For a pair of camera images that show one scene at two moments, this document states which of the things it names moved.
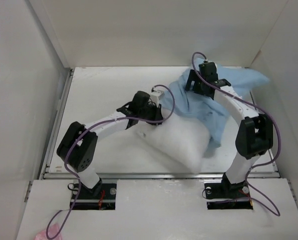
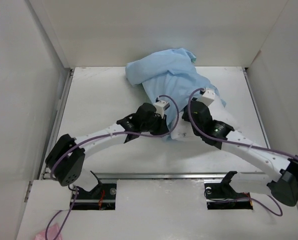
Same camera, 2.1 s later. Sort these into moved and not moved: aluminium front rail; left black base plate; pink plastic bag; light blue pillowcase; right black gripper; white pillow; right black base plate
Moved: white pillow; right black gripper; light blue pillowcase
Not moved: left black base plate; pink plastic bag; aluminium front rail; right black base plate
